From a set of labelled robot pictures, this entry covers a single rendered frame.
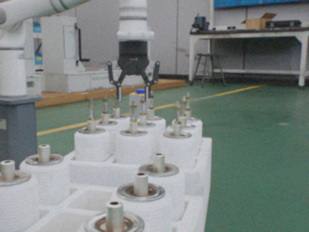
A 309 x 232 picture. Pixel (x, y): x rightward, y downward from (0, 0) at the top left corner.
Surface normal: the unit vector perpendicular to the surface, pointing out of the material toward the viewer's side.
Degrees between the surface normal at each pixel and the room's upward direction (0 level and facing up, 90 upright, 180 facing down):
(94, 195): 90
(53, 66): 90
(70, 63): 90
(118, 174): 90
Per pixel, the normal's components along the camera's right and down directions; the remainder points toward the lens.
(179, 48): -0.58, 0.14
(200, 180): -0.23, 0.18
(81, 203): 0.96, 0.05
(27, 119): 0.81, 0.11
